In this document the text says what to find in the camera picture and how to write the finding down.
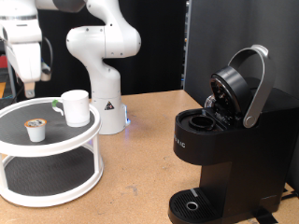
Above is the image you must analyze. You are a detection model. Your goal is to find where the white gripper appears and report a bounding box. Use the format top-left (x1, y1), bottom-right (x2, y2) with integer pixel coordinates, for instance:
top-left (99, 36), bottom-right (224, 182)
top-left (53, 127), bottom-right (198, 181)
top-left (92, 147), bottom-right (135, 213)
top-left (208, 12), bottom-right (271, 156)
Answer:
top-left (5, 41), bottom-right (43, 99)

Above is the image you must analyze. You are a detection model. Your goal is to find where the orange rimmed coffee pod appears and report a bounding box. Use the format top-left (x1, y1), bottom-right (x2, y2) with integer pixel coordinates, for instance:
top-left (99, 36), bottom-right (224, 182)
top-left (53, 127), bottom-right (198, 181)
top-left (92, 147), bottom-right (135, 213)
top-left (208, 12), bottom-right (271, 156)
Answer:
top-left (23, 118), bottom-right (48, 143)

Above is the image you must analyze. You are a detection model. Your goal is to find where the white mug with green mark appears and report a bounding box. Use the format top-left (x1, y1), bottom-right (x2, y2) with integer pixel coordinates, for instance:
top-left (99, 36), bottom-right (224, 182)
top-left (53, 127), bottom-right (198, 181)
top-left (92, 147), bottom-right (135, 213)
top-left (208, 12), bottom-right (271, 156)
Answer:
top-left (50, 89), bottom-right (92, 128)

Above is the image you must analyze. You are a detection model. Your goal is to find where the black Keurig coffee machine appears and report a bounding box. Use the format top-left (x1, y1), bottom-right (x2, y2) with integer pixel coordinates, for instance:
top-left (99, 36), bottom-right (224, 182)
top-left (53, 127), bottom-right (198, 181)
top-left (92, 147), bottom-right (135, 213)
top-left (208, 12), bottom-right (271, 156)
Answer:
top-left (167, 44), bottom-right (299, 224)

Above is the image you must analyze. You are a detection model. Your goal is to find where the white two tier turntable rack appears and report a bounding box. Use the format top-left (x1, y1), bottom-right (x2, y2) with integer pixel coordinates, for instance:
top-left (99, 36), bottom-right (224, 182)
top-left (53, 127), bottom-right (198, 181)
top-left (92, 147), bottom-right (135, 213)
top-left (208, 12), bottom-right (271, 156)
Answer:
top-left (0, 96), bottom-right (105, 208)

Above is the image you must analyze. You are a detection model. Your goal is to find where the grey metal frame post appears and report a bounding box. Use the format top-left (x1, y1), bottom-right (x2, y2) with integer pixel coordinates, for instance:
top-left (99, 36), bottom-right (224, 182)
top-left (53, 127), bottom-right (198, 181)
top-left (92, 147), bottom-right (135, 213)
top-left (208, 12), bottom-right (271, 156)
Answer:
top-left (7, 66), bottom-right (17, 100)

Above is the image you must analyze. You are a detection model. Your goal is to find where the black camera cable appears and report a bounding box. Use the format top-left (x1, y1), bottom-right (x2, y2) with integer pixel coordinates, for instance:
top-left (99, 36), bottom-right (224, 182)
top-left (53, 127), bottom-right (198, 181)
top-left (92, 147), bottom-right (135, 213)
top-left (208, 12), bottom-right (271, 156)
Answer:
top-left (41, 36), bottom-right (54, 77)

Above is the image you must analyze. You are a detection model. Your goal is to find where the black power cord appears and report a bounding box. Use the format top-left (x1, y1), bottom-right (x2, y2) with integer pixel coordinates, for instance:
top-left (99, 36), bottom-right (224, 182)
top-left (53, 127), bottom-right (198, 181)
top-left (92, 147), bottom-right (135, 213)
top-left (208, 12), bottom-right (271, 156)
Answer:
top-left (279, 186), bottom-right (299, 201)

